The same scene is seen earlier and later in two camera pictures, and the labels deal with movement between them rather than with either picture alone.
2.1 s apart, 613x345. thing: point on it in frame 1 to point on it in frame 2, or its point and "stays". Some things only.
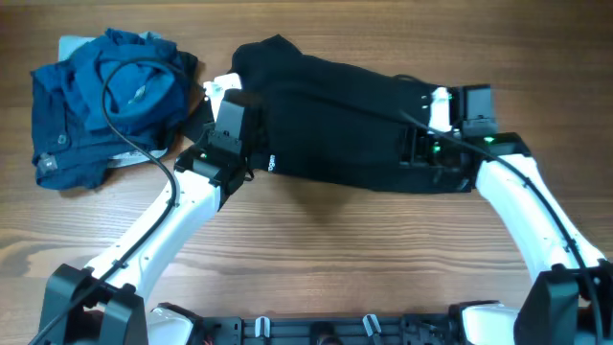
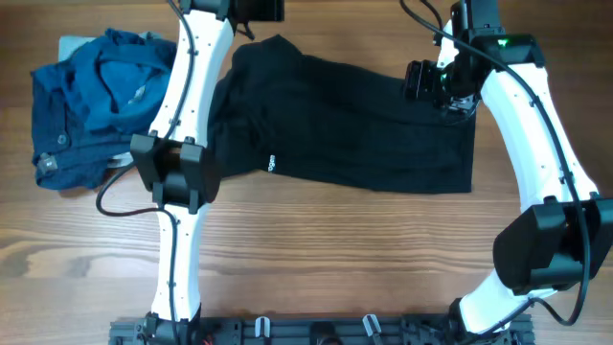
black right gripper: [417, 144] to [415, 80]
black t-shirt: [313, 124] stays
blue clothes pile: [74, 142] stays
